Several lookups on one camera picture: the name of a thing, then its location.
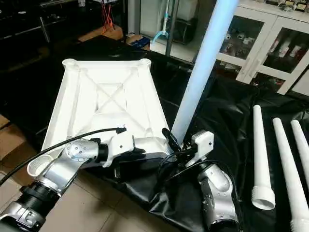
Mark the brown cardboard box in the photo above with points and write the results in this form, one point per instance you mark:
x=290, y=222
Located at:
x=14, y=145

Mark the white glass-door cabinet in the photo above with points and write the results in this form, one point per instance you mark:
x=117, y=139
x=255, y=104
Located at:
x=270, y=38

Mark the white plastic table leg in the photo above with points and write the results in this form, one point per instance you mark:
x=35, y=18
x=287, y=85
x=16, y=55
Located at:
x=261, y=159
x=203, y=67
x=292, y=179
x=301, y=142

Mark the teal and white pole tool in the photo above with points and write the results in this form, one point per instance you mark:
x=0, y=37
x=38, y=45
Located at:
x=165, y=24

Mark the grey metal post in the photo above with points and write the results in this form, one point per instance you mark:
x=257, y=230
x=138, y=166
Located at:
x=45, y=29

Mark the white plastic table top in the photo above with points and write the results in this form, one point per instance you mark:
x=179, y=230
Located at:
x=111, y=92

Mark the dark metal stand pole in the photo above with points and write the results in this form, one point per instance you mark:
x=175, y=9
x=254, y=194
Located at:
x=171, y=26

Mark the black mat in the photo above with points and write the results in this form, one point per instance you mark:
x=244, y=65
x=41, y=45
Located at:
x=217, y=106

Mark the blue box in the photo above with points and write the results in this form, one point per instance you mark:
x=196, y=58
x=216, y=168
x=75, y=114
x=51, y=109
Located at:
x=139, y=41

